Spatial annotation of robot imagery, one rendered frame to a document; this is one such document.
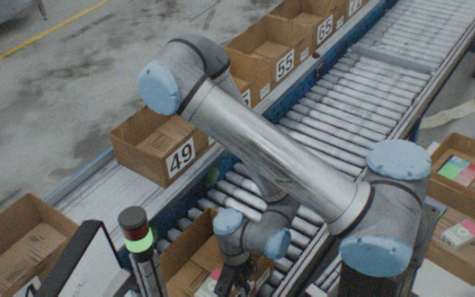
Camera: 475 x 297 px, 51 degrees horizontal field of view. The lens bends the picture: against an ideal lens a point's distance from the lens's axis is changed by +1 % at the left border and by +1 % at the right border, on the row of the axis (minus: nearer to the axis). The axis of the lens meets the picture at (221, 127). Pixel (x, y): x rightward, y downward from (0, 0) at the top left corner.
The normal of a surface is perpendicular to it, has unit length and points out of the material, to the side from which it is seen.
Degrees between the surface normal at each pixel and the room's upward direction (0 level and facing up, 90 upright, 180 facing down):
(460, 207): 88
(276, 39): 90
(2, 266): 0
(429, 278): 0
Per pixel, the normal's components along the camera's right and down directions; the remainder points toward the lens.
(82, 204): -0.08, -0.76
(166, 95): -0.54, 0.55
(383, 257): -0.36, 0.68
